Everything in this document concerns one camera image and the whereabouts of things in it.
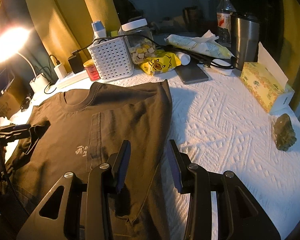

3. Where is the white perforated plastic basket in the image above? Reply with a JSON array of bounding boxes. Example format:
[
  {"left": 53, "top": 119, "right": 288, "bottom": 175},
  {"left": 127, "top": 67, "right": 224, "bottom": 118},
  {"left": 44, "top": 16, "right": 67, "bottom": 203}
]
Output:
[{"left": 87, "top": 35, "right": 135, "bottom": 81}]

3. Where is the white cloth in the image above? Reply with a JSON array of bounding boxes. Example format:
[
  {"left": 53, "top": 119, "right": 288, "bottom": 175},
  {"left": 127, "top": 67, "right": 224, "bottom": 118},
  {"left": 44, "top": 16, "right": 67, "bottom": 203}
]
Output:
[{"left": 0, "top": 112, "right": 20, "bottom": 165}]

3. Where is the white textured tablecloth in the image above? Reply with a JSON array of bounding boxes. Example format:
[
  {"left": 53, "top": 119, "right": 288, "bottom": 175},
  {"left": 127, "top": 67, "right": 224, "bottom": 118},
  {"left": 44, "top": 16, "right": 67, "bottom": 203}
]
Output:
[{"left": 0, "top": 62, "right": 300, "bottom": 240}]

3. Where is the black lamp cable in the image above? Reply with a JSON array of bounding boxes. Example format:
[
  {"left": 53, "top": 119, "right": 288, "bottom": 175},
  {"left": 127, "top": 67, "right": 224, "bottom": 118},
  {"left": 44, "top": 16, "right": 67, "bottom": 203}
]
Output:
[{"left": 35, "top": 65, "right": 52, "bottom": 90}]

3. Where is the white power strip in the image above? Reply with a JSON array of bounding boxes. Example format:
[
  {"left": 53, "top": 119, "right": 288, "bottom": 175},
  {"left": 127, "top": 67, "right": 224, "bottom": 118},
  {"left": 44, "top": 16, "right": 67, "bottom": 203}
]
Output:
[{"left": 44, "top": 69, "right": 90, "bottom": 93}]

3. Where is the yellow duck snack bag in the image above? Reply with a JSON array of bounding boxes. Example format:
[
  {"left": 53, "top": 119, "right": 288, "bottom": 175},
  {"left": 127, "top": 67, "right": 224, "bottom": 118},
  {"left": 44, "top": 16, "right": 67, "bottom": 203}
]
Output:
[{"left": 139, "top": 50, "right": 182, "bottom": 77}]

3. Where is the clear plastic water bottle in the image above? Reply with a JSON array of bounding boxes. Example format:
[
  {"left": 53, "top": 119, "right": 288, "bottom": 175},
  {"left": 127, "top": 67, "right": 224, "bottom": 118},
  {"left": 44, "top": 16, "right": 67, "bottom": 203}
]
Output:
[{"left": 216, "top": 0, "right": 234, "bottom": 49}]

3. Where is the clear snack jar white lid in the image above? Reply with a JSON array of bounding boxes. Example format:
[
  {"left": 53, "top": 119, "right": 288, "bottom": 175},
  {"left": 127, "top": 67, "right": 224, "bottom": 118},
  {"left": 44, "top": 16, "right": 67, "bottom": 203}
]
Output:
[{"left": 121, "top": 18, "right": 157, "bottom": 65}]

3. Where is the brown cardboard box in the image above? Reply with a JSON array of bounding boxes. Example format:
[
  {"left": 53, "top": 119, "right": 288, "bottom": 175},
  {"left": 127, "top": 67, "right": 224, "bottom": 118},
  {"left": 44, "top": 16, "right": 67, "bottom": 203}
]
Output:
[{"left": 0, "top": 80, "right": 23, "bottom": 118}]

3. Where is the yellow tissue box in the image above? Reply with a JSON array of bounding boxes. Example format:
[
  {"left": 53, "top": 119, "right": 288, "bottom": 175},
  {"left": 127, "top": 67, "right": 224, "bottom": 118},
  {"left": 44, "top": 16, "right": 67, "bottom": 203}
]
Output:
[{"left": 240, "top": 42, "right": 295, "bottom": 113}]

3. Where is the green stone ornament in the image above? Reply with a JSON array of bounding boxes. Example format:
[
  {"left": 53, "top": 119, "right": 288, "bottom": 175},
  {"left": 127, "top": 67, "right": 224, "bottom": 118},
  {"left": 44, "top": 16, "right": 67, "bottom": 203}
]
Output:
[{"left": 272, "top": 114, "right": 297, "bottom": 152}]

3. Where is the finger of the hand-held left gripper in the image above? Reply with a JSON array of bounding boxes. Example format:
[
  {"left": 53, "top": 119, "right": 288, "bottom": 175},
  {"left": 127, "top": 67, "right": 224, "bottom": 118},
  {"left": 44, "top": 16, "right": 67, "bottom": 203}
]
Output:
[
  {"left": 0, "top": 131, "right": 32, "bottom": 141},
  {"left": 0, "top": 124, "right": 31, "bottom": 132}
]

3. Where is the black cable bundle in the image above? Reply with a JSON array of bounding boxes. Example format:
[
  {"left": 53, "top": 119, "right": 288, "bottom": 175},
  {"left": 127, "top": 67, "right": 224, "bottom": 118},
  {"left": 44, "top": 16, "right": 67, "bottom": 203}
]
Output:
[{"left": 20, "top": 94, "right": 33, "bottom": 112}]

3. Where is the steel tumbler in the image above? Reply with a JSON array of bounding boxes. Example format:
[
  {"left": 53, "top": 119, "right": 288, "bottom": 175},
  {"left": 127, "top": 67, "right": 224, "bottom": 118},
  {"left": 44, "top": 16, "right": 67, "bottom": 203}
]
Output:
[{"left": 230, "top": 14, "right": 260, "bottom": 71}]

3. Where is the black power adapter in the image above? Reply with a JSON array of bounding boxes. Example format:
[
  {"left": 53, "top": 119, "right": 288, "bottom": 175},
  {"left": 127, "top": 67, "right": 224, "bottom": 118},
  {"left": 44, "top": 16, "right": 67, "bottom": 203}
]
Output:
[{"left": 68, "top": 50, "right": 84, "bottom": 74}]

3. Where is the red and gold tin can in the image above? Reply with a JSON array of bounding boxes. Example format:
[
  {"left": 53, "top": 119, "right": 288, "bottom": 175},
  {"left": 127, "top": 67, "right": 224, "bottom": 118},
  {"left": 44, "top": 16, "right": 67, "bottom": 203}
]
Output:
[{"left": 83, "top": 59, "right": 100, "bottom": 82}]

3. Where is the black charger cable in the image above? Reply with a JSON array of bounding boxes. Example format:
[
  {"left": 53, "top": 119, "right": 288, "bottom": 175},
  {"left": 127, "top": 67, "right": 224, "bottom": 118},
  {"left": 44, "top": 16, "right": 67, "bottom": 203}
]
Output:
[{"left": 49, "top": 54, "right": 62, "bottom": 67}]

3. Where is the yellow curtain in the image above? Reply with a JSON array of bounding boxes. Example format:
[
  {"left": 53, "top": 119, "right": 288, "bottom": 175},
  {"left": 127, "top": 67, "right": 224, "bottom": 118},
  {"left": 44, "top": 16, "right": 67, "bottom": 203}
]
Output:
[
  {"left": 22, "top": 0, "right": 118, "bottom": 73},
  {"left": 277, "top": 0, "right": 300, "bottom": 105}
]

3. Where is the yellow and white tissue pack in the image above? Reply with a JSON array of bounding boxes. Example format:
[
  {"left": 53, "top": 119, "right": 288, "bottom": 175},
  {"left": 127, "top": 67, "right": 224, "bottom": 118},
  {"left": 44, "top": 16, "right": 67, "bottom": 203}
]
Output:
[{"left": 164, "top": 30, "right": 235, "bottom": 58}]

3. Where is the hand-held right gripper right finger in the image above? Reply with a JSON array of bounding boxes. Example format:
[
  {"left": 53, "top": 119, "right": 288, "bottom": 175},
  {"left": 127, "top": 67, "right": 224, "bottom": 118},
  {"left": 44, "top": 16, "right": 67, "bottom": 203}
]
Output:
[{"left": 166, "top": 139, "right": 282, "bottom": 240}]

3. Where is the white desk lamp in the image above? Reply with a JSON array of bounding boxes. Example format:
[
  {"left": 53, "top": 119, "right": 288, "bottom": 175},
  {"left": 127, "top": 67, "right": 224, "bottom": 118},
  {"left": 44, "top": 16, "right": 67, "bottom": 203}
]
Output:
[{"left": 0, "top": 27, "right": 50, "bottom": 93}]

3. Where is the white USB charger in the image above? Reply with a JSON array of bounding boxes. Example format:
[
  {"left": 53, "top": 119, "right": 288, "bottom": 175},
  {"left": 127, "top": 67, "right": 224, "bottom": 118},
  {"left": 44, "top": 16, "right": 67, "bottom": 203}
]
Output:
[{"left": 54, "top": 64, "right": 67, "bottom": 79}]

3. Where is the grey phone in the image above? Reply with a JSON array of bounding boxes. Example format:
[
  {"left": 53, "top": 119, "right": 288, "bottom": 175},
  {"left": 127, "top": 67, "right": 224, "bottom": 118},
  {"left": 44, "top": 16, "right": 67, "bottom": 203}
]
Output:
[{"left": 175, "top": 62, "right": 209, "bottom": 85}]

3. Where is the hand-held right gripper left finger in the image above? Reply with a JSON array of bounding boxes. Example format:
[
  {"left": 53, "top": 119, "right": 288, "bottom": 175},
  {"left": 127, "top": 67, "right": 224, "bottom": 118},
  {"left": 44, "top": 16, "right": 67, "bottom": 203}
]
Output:
[{"left": 16, "top": 140, "right": 132, "bottom": 240}]

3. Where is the dark laptop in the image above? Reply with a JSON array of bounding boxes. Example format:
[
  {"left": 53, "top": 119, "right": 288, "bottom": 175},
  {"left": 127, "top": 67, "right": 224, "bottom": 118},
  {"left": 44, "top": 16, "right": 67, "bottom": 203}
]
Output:
[{"left": 0, "top": 66, "right": 15, "bottom": 95}]

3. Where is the dark brown printed T-shirt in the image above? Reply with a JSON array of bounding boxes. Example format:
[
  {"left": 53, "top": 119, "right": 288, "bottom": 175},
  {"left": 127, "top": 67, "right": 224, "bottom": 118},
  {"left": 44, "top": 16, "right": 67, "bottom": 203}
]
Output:
[{"left": 5, "top": 79, "right": 173, "bottom": 240}]

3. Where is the blue and white bottle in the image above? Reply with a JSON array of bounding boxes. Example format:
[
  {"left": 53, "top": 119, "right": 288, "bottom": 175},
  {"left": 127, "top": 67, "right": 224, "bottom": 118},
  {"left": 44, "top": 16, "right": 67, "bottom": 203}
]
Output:
[{"left": 91, "top": 20, "right": 107, "bottom": 39}]

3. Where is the small white bottle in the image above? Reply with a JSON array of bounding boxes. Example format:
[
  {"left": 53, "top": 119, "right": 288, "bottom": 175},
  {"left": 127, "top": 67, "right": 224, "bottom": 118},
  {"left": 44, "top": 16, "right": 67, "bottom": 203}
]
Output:
[{"left": 176, "top": 52, "right": 191, "bottom": 66}]

